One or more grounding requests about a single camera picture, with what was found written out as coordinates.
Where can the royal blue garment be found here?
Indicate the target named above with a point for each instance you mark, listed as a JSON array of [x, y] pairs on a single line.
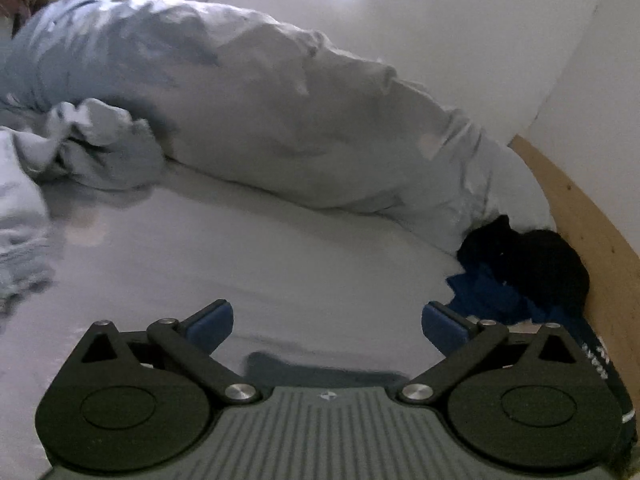
[[485, 295]]

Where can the wooden headboard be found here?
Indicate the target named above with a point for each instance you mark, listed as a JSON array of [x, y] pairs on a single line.
[[590, 220]]

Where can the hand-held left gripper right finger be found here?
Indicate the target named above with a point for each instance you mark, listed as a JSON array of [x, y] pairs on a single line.
[[442, 327]]

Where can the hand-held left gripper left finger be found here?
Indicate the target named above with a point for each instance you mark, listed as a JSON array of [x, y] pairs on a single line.
[[212, 325]]

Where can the black garment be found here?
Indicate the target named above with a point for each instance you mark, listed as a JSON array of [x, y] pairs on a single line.
[[540, 265]]

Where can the pale blue-white duvet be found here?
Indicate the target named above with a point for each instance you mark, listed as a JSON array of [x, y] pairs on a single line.
[[300, 135]]

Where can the pale grey crumpled garment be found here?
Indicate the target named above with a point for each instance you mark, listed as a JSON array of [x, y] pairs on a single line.
[[110, 155]]

